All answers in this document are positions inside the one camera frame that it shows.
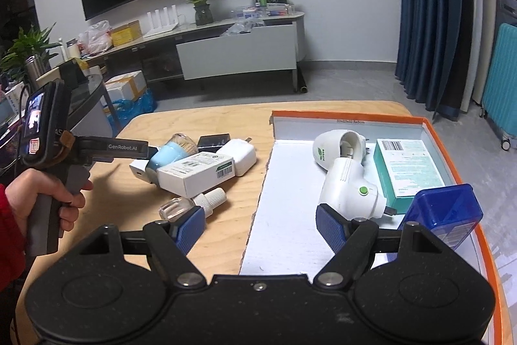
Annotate steel tumbler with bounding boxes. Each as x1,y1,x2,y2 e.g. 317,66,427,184
25,55,51,81

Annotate clear bottle with white cap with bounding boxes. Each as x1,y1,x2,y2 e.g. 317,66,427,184
158,187,227,222

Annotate blue plastic case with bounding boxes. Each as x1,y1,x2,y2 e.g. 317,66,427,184
398,183,484,251

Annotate orange-rimmed white box lid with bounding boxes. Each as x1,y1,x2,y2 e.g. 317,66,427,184
239,110,510,345

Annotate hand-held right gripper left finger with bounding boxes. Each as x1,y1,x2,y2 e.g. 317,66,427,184
69,206,206,287

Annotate small plain white box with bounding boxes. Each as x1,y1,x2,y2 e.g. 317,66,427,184
129,159,158,184

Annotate light blue round device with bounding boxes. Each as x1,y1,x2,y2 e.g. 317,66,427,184
145,133,198,184

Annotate white charger adapter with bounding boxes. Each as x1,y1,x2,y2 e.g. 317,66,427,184
220,137,257,177

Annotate person's left forearm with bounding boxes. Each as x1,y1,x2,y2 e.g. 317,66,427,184
0,183,31,329

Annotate teal suitcase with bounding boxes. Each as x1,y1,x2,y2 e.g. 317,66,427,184
480,23,517,152

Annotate white plug-in heater leaf logo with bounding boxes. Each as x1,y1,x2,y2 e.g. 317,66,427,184
313,129,370,170

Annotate yellow box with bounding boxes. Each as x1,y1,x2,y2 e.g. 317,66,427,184
110,20,142,47

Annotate blue curtain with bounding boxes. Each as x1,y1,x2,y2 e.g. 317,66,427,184
394,0,475,123

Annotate person's left hand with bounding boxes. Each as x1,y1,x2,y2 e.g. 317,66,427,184
5,166,94,233

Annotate blue wrapped bottle pack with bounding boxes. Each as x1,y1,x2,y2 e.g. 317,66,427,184
103,88,158,127

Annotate pile of small boxes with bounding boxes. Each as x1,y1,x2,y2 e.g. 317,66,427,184
238,3,295,20

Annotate leafy green plant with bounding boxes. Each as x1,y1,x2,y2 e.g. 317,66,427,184
0,24,61,79

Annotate long white barcode box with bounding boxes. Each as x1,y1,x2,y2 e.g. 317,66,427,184
157,152,235,198

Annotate pinkish plastic bag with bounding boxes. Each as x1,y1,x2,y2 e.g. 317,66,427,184
78,20,113,55

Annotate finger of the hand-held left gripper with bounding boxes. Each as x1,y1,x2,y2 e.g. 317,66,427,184
137,143,161,163

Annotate clear plastic bags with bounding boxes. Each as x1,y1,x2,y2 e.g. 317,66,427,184
220,19,265,36

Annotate white plug-in heater green button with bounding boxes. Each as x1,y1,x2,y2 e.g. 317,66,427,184
317,157,398,223

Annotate taped cardboard box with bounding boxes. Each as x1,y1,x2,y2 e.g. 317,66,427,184
104,70,148,103

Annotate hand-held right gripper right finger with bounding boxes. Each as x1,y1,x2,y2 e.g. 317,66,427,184
313,203,465,287

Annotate white router with antennas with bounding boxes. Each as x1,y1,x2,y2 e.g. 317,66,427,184
143,5,180,38

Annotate white drawer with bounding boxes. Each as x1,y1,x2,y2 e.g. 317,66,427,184
175,24,299,81

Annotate teal and white carton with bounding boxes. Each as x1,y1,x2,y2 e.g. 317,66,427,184
372,138,446,214

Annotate television stand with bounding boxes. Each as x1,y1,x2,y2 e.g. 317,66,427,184
79,9,308,93

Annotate small black box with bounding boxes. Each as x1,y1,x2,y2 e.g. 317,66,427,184
197,133,232,152

